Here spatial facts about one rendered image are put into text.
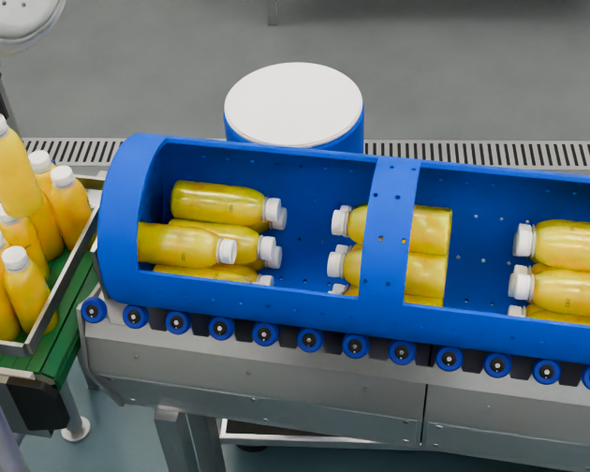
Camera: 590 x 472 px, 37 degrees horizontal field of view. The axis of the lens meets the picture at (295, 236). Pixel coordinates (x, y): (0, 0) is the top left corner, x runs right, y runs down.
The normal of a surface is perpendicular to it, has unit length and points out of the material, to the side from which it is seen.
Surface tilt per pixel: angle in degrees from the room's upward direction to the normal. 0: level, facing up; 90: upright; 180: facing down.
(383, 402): 70
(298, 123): 0
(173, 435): 90
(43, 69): 0
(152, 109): 0
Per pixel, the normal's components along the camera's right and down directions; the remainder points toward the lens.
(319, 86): -0.04, -0.70
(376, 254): -0.18, 0.07
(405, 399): -0.20, 0.43
